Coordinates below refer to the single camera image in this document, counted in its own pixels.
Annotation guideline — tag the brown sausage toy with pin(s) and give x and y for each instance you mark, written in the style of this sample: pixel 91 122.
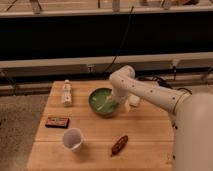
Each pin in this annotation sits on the brown sausage toy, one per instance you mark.
pixel 119 145

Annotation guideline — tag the green ceramic bowl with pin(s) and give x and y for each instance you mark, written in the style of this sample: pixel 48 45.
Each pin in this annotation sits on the green ceramic bowl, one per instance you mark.
pixel 101 103

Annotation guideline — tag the white plastic bottle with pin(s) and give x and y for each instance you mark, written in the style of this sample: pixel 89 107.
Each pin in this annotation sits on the white plastic bottle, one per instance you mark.
pixel 66 97

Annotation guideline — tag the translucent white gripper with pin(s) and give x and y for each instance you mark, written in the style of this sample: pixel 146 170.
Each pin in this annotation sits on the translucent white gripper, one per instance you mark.
pixel 127 106

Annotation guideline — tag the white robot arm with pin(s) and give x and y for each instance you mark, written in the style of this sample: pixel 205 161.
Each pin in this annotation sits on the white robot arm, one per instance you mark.
pixel 192 115

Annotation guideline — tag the red black small box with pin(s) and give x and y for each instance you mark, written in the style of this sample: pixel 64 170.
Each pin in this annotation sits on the red black small box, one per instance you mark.
pixel 57 122

